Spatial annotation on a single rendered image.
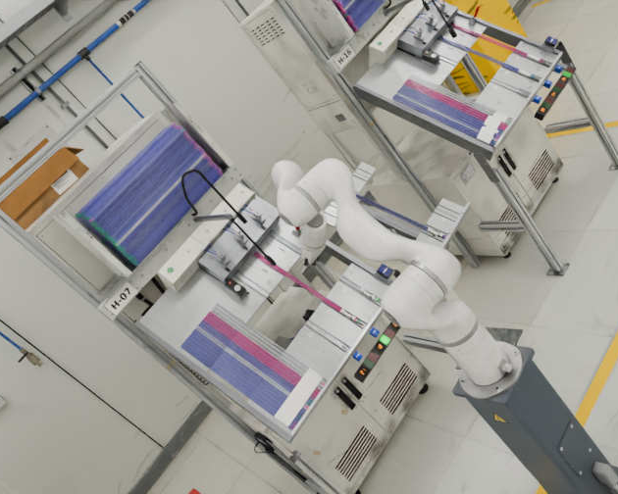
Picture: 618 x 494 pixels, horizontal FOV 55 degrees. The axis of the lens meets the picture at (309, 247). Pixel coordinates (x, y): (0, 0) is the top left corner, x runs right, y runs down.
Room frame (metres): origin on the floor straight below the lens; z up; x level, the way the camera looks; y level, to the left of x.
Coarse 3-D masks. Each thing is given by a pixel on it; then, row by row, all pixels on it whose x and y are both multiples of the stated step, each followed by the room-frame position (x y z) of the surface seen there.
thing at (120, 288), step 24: (168, 120) 2.47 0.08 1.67; (192, 120) 2.34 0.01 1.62; (48, 144) 2.23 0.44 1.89; (216, 144) 2.34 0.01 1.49; (24, 168) 2.18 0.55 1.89; (0, 192) 2.15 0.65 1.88; (96, 240) 2.11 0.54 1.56; (120, 264) 2.11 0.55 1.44; (120, 288) 2.09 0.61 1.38; (120, 312) 2.10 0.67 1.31; (312, 312) 2.29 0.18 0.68; (408, 336) 2.21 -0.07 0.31; (312, 480) 1.91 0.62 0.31
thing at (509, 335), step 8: (448, 296) 2.12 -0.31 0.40; (456, 296) 2.13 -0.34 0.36; (488, 328) 2.25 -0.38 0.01; (496, 328) 2.21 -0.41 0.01; (504, 328) 2.18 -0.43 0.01; (496, 336) 2.17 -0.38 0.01; (504, 336) 2.14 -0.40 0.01; (512, 336) 2.10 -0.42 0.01; (512, 344) 2.07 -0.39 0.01; (456, 368) 2.19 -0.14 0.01
